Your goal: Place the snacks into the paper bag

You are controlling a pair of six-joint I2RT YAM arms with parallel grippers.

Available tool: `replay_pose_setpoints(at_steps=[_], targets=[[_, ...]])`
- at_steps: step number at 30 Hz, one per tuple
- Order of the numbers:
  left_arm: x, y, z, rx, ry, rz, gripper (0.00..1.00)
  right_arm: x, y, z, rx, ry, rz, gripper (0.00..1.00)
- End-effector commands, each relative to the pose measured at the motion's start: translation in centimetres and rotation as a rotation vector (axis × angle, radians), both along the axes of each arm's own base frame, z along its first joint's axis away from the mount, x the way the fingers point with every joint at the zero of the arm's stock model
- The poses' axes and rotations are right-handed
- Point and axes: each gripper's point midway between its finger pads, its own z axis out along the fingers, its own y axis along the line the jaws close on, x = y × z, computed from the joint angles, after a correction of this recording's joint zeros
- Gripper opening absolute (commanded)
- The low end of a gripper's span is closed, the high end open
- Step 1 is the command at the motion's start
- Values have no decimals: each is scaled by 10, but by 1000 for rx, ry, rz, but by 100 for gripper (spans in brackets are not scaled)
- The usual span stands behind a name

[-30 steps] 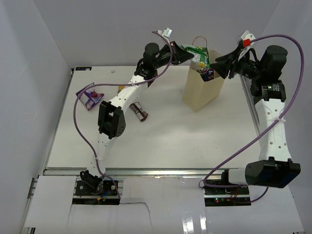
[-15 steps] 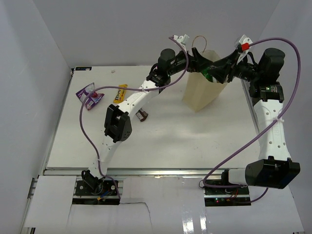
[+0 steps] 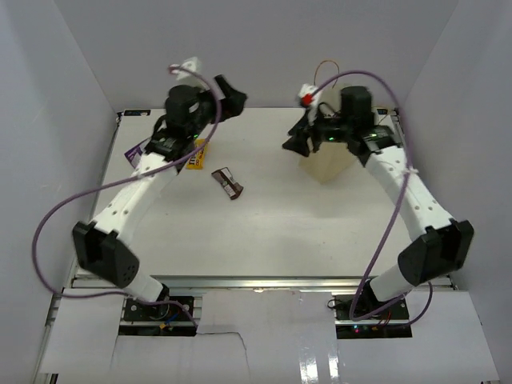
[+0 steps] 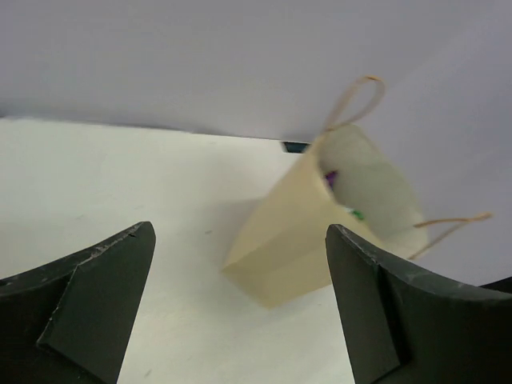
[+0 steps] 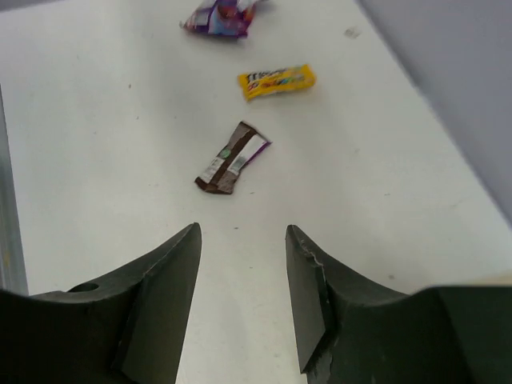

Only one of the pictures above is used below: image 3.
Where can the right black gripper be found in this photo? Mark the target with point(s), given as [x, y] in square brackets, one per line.
[298, 142]

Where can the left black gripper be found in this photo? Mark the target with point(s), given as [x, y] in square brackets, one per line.
[236, 98]

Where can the brown chocolate bar wrapper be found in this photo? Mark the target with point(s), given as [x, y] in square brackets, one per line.
[225, 178]

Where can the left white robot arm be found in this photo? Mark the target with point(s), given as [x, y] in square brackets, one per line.
[102, 245]

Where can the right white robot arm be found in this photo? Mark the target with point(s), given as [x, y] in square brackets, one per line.
[439, 243]

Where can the tan paper bag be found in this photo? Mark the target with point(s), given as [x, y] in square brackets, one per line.
[332, 158]

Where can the yellow M&M packet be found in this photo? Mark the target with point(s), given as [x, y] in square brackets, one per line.
[197, 161]

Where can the black XDOF label sticker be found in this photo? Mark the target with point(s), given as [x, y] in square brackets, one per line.
[136, 113]

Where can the purple white snack pouch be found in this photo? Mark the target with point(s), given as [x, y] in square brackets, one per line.
[133, 154]

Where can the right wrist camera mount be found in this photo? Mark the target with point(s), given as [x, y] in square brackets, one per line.
[309, 98]

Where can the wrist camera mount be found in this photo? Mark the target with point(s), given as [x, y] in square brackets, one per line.
[185, 77]
[309, 98]

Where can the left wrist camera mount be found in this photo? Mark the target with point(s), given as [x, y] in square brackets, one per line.
[185, 77]

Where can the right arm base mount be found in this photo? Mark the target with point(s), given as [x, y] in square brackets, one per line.
[390, 323]

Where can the aluminium table frame rail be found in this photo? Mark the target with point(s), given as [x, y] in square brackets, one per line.
[240, 282]

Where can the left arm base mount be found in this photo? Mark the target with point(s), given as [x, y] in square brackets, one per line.
[159, 321]

